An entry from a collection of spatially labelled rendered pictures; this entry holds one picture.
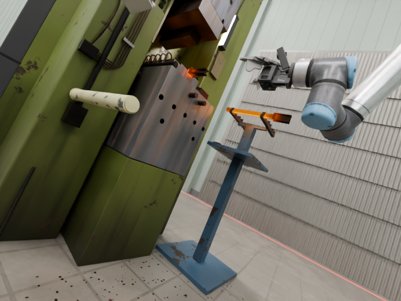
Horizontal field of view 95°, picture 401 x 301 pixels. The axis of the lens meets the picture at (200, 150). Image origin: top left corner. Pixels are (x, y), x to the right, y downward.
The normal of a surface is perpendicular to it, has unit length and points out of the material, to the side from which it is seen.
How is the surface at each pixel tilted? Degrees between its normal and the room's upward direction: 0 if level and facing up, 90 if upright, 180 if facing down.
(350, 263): 90
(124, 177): 90
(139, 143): 90
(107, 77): 90
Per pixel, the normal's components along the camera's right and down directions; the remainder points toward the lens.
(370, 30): -0.44, -0.29
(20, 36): 0.73, 0.25
